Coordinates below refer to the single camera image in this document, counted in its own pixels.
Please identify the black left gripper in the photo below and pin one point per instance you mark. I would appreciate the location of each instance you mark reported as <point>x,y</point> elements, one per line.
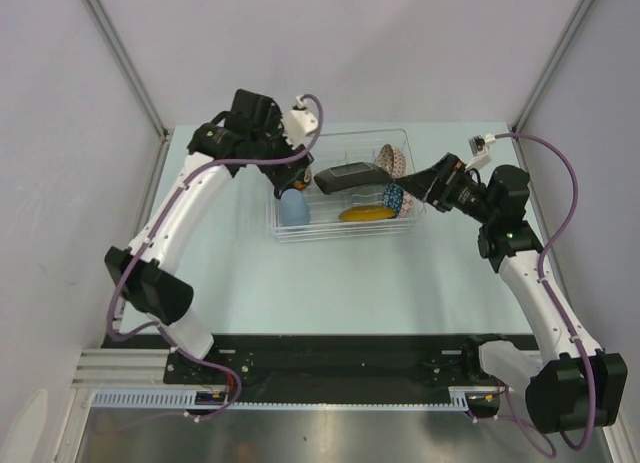
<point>280,173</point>

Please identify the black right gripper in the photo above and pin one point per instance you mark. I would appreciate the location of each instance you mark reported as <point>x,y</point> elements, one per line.
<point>427,183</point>

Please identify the light blue cup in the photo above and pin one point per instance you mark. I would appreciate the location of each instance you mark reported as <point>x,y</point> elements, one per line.
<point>293,209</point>

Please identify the blue patterned bowl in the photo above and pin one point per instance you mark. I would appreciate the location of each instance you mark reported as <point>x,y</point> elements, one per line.
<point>393,198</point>

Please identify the brown patterned small bowl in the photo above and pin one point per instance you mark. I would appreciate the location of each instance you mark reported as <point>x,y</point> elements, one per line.
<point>392,160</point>

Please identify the black floral square plate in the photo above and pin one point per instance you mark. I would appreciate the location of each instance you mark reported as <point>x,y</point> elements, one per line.
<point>354,175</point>

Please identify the black gold saucer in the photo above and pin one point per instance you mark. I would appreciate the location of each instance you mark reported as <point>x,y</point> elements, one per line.
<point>366,213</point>

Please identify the clear wire dish rack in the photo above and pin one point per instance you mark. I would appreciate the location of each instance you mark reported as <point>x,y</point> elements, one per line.
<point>335,149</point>

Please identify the red black mug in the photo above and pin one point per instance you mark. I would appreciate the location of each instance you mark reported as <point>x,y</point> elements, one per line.
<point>303,180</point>

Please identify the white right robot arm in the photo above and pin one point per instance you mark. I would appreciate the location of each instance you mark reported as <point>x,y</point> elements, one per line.
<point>576,384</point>

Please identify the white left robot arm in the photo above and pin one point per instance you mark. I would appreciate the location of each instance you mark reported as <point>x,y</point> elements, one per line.
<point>144,272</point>

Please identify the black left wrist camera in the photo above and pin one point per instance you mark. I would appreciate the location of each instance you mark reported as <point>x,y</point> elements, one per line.
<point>252,112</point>

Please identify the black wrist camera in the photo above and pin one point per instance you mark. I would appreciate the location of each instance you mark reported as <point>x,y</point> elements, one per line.
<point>252,112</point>
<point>508,191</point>

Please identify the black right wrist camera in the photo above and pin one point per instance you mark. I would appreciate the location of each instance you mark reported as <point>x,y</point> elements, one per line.
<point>508,191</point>

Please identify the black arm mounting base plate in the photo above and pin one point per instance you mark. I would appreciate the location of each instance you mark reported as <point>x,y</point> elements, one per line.
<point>432,368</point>

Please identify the white slotted cable duct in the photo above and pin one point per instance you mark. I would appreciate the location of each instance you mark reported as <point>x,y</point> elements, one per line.
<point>204,401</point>

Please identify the aluminium frame rail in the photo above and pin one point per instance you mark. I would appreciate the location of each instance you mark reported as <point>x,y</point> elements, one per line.
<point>137,368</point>

